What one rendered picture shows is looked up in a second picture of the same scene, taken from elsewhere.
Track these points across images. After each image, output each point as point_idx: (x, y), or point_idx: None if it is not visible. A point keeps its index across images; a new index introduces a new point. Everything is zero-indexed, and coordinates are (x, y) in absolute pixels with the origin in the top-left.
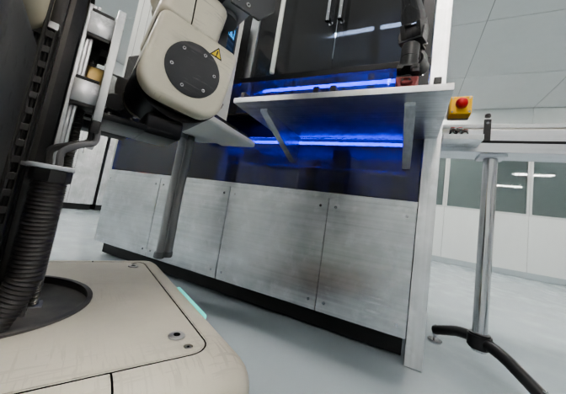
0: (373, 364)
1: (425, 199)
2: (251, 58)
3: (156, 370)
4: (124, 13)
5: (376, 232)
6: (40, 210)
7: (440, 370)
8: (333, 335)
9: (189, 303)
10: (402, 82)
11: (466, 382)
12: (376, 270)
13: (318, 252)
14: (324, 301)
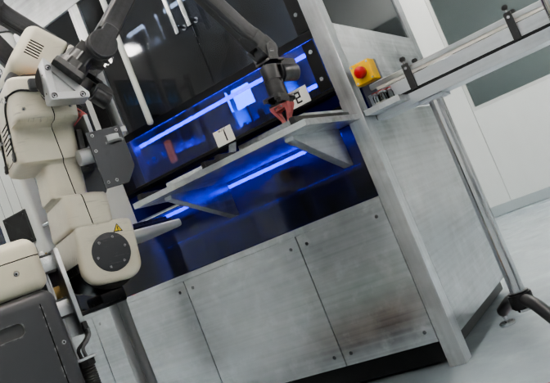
0: (416, 382)
1: (383, 189)
2: (114, 109)
3: None
4: (56, 249)
5: (358, 249)
6: (94, 381)
7: (490, 351)
8: (381, 380)
9: None
10: (277, 110)
11: (511, 348)
12: (380, 288)
13: (317, 302)
14: (351, 350)
